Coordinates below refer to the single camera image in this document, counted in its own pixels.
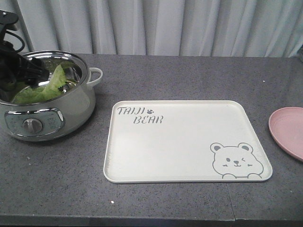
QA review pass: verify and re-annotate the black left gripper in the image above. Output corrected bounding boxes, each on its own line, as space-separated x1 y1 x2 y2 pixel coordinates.
0 51 49 91

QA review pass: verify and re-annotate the green lettuce leaf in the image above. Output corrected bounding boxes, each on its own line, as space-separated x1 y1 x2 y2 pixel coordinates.
11 65 77 104

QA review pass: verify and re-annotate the cream bear serving tray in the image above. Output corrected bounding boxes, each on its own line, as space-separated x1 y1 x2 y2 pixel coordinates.
103 100 273 183

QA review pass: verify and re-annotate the pink round plate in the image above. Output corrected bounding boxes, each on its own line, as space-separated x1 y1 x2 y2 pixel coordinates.
268 107 303 161

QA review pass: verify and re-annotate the green electric cooking pot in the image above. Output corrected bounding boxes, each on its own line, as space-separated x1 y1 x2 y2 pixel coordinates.
0 51 103 141

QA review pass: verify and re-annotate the white pleated curtain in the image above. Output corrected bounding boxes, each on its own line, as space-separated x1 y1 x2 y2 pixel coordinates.
0 0 303 57

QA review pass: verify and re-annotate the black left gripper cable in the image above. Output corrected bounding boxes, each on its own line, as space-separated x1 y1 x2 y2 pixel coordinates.
1 29 26 54

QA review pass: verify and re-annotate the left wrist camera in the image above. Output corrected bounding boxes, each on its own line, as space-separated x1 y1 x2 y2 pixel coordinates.
0 10 19 32

